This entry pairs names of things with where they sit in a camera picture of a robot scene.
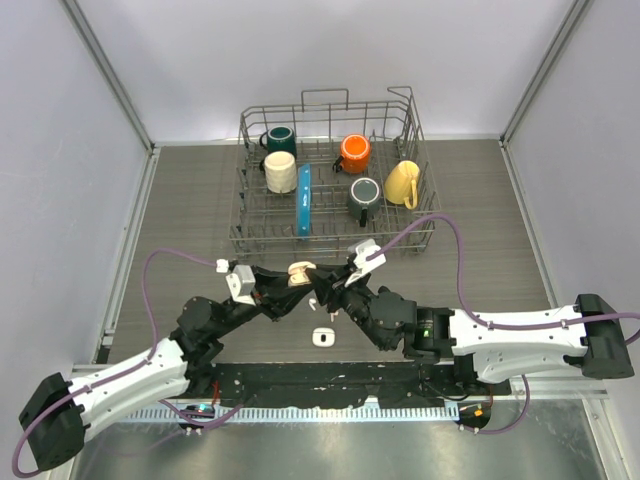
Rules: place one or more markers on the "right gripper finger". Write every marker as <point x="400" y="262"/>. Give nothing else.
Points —
<point x="341" y="273"/>
<point x="322" y="283"/>

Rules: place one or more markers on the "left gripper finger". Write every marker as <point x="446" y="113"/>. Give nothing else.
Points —
<point x="287" y="299"/>
<point x="270" y="281"/>

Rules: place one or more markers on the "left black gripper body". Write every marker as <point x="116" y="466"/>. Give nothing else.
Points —
<point x="258" y="300"/>

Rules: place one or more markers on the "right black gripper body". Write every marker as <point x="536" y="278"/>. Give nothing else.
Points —
<point x="355" y="299"/>

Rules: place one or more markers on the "beige charging case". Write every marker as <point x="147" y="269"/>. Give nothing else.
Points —
<point x="297" y="275"/>

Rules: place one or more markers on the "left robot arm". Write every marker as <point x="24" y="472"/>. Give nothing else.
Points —
<point x="62" y="415"/>

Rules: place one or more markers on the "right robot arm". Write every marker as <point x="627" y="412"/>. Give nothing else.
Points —
<point x="485" y="347"/>

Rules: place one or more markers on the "white charging case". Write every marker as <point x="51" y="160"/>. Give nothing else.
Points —
<point x="323" y="337"/>

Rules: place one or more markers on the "grey mug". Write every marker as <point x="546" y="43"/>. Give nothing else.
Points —
<point x="364" y="200"/>

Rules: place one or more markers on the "cream textured mug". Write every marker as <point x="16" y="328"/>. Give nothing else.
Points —
<point x="280" y="172"/>

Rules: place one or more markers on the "blue plate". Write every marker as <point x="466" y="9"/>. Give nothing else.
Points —
<point x="303" y="201"/>

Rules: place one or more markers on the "yellow mug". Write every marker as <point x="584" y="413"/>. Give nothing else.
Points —
<point x="400" y="186"/>

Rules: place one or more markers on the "orange mug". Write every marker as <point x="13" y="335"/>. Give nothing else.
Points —
<point x="354" y="156"/>

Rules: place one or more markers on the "dark green mug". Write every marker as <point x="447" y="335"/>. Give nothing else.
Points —
<point x="279" y="138"/>

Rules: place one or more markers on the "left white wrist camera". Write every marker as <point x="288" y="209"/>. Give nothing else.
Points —
<point x="240" y="280"/>

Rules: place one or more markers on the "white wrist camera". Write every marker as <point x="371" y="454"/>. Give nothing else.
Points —
<point x="240" y="280"/>
<point x="366" y="256"/>

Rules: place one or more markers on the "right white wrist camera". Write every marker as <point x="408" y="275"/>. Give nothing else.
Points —
<point x="366" y="256"/>

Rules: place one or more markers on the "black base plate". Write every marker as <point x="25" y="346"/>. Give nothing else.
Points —
<point x="341" y="385"/>

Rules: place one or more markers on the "grey wire dish rack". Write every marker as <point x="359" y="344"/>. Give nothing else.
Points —
<point x="263" y="223"/>

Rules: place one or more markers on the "white slotted cable duct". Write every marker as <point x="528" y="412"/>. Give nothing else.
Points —
<point x="369" y="412"/>

